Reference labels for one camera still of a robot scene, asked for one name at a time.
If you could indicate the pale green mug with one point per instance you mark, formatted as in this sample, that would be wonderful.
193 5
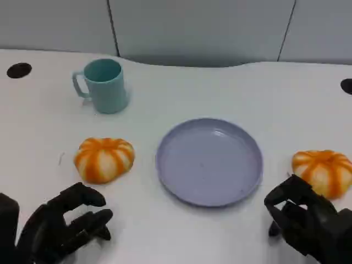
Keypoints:
108 93

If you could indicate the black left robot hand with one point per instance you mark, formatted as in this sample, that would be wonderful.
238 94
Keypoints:
46 228

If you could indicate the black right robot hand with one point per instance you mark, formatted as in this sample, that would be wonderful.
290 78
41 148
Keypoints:
308 220

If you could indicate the lilac plate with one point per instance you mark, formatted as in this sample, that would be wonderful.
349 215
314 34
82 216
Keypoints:
209 162

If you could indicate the orange and white bread roll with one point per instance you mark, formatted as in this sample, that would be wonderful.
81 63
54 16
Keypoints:
324 171
104 160

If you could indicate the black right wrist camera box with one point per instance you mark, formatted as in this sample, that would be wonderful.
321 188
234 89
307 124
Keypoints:
346 236

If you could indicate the black round table hole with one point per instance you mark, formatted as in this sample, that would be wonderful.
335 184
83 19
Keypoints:
18 70
347 86

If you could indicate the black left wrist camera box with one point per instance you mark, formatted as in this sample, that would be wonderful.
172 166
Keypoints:
8 220

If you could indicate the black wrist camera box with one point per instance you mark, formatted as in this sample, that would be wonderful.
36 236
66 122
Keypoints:
346 236
8 220

